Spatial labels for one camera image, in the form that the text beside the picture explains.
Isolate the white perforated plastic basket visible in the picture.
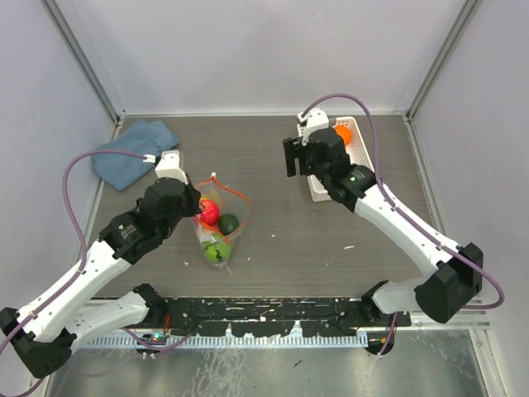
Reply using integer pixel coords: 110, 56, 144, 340
307, 116, 374, 203

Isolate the dark green toy avocado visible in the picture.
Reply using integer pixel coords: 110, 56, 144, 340
217, 213, 240, 236

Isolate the green toy fruit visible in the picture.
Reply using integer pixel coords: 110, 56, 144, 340
201, 233, 233, 265

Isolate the blue folded cloth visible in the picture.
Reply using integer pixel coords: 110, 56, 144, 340
91, 119, 180, 192

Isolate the clear zip bag orange zipper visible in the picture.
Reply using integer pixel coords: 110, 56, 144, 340
193, 172, 251, 270

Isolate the orange toy fruit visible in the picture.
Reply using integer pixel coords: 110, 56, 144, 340
334, 125, 352, 146

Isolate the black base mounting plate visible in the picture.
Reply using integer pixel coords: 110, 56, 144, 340
117, 296, 412, 338

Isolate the blue slotted cable duct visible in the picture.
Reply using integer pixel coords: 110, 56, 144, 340
82, 332, 369, 350

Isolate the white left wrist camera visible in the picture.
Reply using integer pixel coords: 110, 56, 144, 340
143, 150, 188, 184

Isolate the right aluminium corner post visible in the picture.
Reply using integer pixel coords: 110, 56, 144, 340
405, 0, 482, 121

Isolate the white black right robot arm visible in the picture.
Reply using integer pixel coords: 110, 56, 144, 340
283, 127, 484, 326

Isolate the red toy apple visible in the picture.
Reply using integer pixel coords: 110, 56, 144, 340
199, 200, 220, 227

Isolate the left aluminium corner post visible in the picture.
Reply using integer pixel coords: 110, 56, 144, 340
41, 0, 123, 124

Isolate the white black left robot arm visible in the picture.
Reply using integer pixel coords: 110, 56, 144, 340
1, 177, 201, 379

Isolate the aluminium corner post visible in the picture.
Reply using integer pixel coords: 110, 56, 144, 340
405, 0, 482, 121
41, 0, 123, 124

